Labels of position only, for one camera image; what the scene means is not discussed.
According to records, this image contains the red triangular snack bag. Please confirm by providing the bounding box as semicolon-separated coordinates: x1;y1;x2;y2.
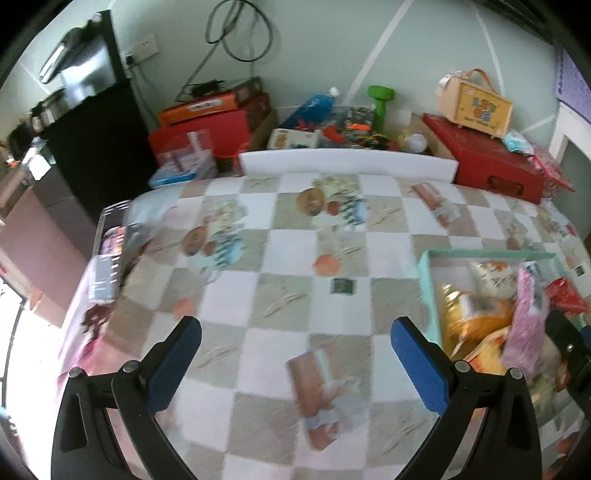
545;278;590;315

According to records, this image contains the pink snack bag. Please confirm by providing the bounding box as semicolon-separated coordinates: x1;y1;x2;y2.
501;261;550;380

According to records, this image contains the orange cream biscuit pack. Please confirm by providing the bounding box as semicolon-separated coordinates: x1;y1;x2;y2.
464;327;510;375

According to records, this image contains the white snack bag orange print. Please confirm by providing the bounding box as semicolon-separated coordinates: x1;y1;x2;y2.
470;261;517;300

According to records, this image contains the yellow snack pack with barcode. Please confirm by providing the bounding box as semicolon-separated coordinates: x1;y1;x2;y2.
436;284;515;360

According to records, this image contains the teal rimmed tray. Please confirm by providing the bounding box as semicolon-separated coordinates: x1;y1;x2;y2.
418;249;580;470

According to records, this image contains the red patterned pouch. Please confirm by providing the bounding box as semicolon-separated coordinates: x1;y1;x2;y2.
530;145;575;199

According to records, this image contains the smartphone on stand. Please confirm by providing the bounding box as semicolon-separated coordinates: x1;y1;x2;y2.
89;200;133;304

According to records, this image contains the large red gift box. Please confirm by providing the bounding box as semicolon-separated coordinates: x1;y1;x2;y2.
422;113;544;204

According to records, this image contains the wet wipes pack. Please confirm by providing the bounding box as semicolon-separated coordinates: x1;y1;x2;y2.
502;129;535;156

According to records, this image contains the white shelf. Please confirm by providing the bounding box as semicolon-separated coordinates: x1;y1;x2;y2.
549;102;591;163

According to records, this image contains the purple basket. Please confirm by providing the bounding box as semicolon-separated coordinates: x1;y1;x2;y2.
555;47;591;121

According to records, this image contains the yellow children's day box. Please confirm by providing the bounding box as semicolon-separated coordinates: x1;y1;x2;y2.
438;69;513;139

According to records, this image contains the patterned tablecloth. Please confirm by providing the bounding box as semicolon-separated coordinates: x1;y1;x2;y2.
60;173;589;479

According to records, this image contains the pile of toys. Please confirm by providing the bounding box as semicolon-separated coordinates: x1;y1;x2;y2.
318;107;401;151

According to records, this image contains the black cabinet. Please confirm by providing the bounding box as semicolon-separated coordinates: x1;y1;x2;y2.
8;8;160;222

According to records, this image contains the green dumbbell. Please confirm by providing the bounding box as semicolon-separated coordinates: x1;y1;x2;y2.
368;85;396;134

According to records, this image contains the clear plastic container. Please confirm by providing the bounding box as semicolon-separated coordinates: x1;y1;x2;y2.
148;130;218;189

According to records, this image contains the blue bottle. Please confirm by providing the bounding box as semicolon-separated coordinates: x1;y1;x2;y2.
280;87;339;131

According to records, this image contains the red box with orange box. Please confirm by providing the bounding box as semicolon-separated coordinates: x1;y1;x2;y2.
148;76;273;159

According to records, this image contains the small snack card box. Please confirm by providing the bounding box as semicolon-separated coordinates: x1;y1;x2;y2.
266;128;318;150

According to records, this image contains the black cable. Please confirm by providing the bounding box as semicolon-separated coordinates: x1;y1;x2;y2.
174;0;275;103

